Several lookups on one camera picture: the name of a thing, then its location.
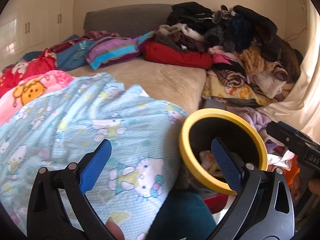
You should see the cream glossy wardrobe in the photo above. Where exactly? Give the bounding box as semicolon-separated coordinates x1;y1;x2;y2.
1;0;75;69

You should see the person's right hand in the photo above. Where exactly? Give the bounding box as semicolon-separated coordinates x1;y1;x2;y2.
308;179;320;195

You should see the red pillow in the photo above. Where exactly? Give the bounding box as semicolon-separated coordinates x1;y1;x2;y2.
143;42;213;70

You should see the person's left hand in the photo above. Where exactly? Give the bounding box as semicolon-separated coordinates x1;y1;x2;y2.
105;217;125;240

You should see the lilac fleece cloth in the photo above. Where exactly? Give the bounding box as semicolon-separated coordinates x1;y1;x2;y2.
224;106;296;165

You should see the yellow cartoon blanket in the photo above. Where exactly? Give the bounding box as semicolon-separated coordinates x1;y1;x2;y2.
202;70;277;107

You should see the dark red patterned quilt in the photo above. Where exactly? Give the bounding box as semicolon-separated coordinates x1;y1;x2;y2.
2;30;121;71

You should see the pile of dark clothes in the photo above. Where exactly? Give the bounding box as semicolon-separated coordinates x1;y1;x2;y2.
152;2;303;83

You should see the blue leaf pattern quilt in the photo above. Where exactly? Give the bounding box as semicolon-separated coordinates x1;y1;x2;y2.
17;36;97;74

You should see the white plastic wrapper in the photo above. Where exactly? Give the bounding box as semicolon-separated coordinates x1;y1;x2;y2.
199;151;221;175

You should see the grey bed headboard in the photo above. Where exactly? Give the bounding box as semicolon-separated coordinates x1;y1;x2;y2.
83;4;172;37

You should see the cream curtain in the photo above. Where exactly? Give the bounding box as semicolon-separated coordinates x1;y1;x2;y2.
258;0;320;142

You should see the red floral quilt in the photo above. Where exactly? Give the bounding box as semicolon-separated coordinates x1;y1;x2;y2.
1;49;57;97

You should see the beige bed sheet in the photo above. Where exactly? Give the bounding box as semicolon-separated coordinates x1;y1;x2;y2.
68;58;206;114

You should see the light blue Hello Kitty blanket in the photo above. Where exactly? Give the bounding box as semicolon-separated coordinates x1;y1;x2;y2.
1;74;187;239

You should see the striped purple blue pillow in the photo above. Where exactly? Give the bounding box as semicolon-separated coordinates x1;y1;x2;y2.
86;31;155;70

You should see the yellow rimmed black trash bin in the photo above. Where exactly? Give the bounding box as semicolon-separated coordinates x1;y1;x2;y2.
179;108;268;195

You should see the pink cartoon bear blanket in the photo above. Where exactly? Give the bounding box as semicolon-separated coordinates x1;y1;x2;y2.
1;70;74;125

